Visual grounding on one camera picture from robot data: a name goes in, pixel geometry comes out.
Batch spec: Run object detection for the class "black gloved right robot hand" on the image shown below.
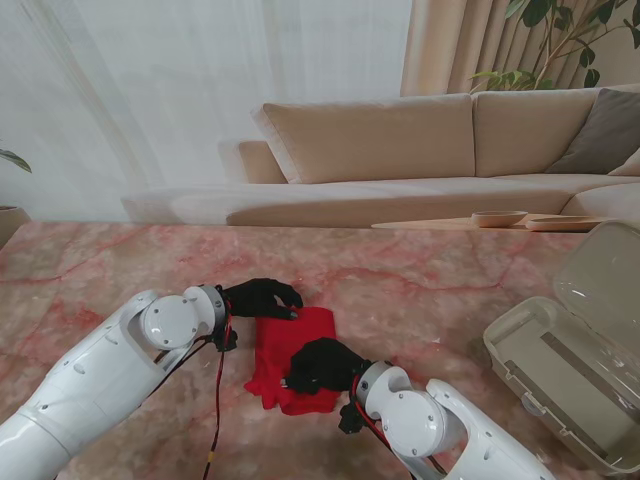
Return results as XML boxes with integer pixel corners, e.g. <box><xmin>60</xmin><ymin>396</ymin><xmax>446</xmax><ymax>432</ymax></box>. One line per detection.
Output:
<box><xmin>279</xmin><ymin>337</ymin><xmax>374</xmax><ymax>396</ymax></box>

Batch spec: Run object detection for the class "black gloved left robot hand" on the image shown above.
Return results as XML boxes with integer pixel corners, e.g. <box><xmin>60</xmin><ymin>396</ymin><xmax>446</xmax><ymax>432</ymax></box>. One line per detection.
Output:
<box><xmin>222</xmin><ymin>278</ymin><xmax>305</xmax><ymax>321</ymax></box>

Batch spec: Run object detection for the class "red shirt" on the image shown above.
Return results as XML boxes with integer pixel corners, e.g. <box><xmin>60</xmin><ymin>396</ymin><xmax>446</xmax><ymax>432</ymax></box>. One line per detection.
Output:
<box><xmin>243</xmin><ymin>307</ymin><xmax>337</xmax><ymax>416</ymax></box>

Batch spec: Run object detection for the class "beige translucent suitcase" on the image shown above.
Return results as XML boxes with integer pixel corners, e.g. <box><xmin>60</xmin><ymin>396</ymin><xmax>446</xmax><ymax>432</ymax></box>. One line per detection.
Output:
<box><xmin>482</xmin><ymin>221</ymin><xmax>640</xmax><ymax>476</ymax></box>

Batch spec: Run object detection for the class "light wooden coffee table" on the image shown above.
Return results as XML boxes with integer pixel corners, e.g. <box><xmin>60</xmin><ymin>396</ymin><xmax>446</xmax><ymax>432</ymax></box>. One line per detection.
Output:
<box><xmin>370</xmin><ymin>213</ymin><xmax>621</xmax><ymax>232</ymax></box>

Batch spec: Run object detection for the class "beige corner sofa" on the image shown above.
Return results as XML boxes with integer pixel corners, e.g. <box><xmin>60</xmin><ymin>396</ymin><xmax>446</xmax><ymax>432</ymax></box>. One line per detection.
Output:
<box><xmin>122</xmin><ymin>82</ymin><xmax>640</xmax><ymax>229</ymax></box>

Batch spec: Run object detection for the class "white sheer curtain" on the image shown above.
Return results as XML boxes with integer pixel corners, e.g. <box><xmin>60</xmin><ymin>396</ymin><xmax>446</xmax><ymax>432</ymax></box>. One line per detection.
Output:
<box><xmin>0</xmin><ymin>0</ymin><xmax>416</xmax><ymax>224</ymax></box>

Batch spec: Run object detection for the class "wooden bowl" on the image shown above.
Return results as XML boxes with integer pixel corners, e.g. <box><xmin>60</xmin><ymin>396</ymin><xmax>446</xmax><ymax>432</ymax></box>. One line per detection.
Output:
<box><xmin>471</xmin><ymin>209</ymin><xmax>529</xmax><ymax>229</ymax></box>

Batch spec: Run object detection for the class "beige plant pot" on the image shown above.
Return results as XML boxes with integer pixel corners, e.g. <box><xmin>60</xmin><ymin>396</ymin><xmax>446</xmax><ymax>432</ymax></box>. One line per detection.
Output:
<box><xmin>0</xmin><ymin>204</ymin><xmax>32</xmax><ymax>250</ymax></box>

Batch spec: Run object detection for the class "flat wooden tray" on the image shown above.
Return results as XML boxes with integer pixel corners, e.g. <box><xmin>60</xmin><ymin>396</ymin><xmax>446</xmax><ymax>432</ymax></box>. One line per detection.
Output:
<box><xmin>524</xmin><ymin>214</ymin><xmax>617</xmax><ymax>232</ymax></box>

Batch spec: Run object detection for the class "green plant with long leaf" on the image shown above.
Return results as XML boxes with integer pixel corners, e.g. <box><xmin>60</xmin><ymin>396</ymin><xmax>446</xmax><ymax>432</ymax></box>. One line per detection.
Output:
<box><xmin>0</xmin><ymin>139</ymin><xmax>33</xmax><ymax>174</ymax></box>

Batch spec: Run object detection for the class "beige pleated curtain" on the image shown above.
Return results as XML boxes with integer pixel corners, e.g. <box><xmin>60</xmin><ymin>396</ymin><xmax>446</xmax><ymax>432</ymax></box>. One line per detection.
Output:
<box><xmin>399</xmin><ymin>0</ymin><xmax>609</xmax><ymax>97</ymax></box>

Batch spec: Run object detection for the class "beige sofa cushion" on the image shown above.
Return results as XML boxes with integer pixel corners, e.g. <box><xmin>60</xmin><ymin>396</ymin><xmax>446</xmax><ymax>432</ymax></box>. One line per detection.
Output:
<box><xmin>607</xmin><ymin>148</ymin><xmax>640</xmax><ymax>177</ymax></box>

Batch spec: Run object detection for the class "grey sofa cushion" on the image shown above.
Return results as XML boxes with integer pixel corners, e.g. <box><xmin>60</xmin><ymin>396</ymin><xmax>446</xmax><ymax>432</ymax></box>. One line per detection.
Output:
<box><xmin>547</xmin><ymin>87</ymin><xmax>640</xmax><ymax>175</ymax></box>

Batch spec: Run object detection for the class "tall green leafy plant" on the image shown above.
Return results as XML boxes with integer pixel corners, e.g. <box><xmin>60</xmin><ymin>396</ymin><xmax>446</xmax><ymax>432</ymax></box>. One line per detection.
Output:
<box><xmin>469</xmin><ymin>0</ymin><xmax>640</xmax><ymax>92</ymax></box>

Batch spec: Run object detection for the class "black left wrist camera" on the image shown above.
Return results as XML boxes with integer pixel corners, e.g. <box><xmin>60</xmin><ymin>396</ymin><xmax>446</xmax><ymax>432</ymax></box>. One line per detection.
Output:
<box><xmin>212</xmin><ymin>327</ymin><xmax>239</xmax><ymax>354</ymax></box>

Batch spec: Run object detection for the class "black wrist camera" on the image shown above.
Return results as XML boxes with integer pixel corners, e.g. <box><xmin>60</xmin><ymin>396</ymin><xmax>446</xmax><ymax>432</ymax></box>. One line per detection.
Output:
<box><xmin>212</xmin><ymin>327</ymin><xmax>239</xmax><ymax>354</ymax></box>
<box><xmin>338</xmin><ymin>402</ymin><xmax>367</xmax><ymax>435</ymax></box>

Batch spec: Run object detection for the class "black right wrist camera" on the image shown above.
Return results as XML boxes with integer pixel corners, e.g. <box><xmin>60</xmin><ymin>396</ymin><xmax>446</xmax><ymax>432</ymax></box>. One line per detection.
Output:
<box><xmin>338</xmin><ymin>402</ymin><xmax>367</xmax><ymax>435</ymax></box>

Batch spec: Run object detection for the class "red black right arm cable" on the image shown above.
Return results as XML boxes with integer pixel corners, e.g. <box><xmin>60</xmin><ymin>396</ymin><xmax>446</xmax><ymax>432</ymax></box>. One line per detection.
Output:
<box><xmin>351</xmin><ymin>374</ymin><xmax>447</xmax><ymax>476</ymax></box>

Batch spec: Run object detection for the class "red black arm cable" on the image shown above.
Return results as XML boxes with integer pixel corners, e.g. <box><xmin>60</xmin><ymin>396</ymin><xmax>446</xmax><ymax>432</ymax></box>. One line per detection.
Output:
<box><xmin>351</xmin><ymin>374</ymin><xmax>447</xmax><ymax>476</ymax></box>
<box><xmin>149</xmin><ymin>299</ymin><xmax>237</xmax><ymax>480</ymax></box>

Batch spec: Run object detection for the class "red black left arm cable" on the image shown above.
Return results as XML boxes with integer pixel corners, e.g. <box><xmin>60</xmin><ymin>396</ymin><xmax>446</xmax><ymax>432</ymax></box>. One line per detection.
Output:
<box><xmin>149</xmin><ymin>299</ymin><xmax>237</xmax><ymax>480</ymax></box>

